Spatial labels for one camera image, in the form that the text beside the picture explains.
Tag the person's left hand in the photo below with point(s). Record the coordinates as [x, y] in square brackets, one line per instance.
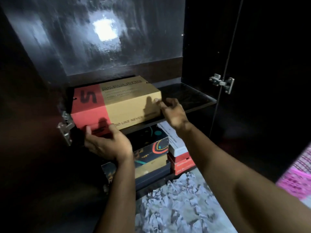
[109, 146]

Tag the person's right hand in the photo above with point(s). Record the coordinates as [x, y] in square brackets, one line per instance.
[176, 115]

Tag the person's left thumb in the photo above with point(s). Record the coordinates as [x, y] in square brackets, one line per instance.
[116, 130]

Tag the person's right thumb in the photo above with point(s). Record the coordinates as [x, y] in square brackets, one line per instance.
[160, 105]

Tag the red and tan shoe box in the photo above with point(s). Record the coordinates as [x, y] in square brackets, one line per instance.
[126, 104]

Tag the person's right forearm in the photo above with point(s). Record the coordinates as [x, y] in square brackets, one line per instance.
[233, 186]

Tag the person's left forearm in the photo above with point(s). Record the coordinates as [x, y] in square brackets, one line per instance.
[119, 196]

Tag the dark cabinet shelf board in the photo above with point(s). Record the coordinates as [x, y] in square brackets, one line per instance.
[187, 97]

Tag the black box with colourful print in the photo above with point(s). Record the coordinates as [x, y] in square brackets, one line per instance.
[151, 148]

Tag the white shoe box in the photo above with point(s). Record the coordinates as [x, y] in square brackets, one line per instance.
[176, 144]

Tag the dark printed box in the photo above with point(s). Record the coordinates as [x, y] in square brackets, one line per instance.
[108, 173]

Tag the silver cabinet hinge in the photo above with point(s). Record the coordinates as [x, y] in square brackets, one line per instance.
[224, 82]
[66, 127]

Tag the tan cardboard box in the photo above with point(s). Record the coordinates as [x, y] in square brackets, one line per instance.
[151, 166]

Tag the dark grey flat box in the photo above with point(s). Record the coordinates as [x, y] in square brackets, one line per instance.
[153, 178]

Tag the dark wooden cabinet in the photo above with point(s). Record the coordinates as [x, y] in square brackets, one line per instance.
[97, 46]

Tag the dark cabinet door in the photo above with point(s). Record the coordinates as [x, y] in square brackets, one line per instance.
[26, 143]
[262, 82]

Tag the grey shaggy rug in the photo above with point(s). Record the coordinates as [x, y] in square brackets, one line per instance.
[179, 206]

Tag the pink plastic basket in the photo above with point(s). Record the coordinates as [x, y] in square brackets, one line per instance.
[295, 177]

